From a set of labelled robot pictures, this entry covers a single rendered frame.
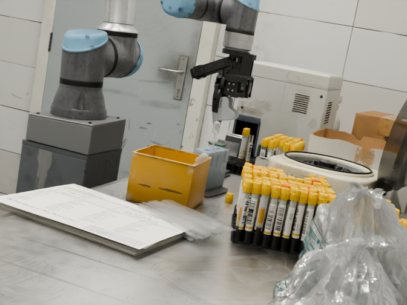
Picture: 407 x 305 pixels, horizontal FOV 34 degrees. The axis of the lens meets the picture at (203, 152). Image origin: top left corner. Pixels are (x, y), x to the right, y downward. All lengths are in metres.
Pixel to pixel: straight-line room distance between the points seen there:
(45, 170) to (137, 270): 0.87
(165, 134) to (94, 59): 1.84
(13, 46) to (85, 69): 2.34
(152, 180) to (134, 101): 2.34
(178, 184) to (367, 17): 2.21
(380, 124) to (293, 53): 1.11
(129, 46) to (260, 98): 0.46
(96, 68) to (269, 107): 0.59
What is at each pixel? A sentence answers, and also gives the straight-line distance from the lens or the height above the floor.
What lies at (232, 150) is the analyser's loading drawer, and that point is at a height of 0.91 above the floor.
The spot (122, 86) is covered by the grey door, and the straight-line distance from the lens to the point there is 3.70.
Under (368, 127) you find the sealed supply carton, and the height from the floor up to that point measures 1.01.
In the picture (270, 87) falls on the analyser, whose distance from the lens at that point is 2.12.
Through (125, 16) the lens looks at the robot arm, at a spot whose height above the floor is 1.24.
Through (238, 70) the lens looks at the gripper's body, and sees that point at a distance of 1.73.
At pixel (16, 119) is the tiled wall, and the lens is 4.13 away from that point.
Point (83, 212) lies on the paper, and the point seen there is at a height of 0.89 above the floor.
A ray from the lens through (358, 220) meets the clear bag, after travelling 0.93.
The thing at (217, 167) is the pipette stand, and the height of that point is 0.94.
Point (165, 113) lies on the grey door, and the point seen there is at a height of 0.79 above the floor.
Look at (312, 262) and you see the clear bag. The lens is 0.84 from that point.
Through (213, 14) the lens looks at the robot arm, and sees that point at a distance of 1.75.
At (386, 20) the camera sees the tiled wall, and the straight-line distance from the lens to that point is 3.39.
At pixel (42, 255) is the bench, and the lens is 1.01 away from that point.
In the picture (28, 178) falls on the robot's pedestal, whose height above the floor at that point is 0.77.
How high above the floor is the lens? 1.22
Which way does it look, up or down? 10 degrees down
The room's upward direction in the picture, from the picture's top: 10 degrees clockwise
